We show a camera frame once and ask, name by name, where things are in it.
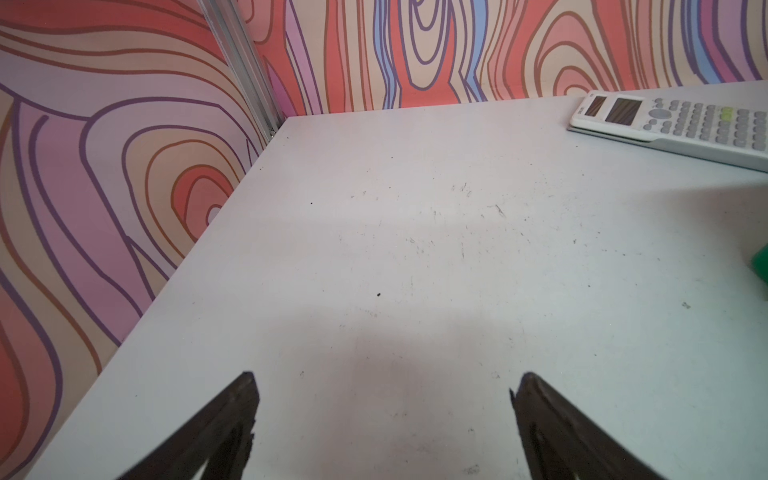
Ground green plastic storage box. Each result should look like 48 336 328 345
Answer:
751 245 768 284

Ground aluminium frame post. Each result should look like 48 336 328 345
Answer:
198 0 285 142

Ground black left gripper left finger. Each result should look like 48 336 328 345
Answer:
121 371 260 480

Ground white calculator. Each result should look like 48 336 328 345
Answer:
568 91 767 173

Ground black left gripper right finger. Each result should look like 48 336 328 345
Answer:
510 372 661 480

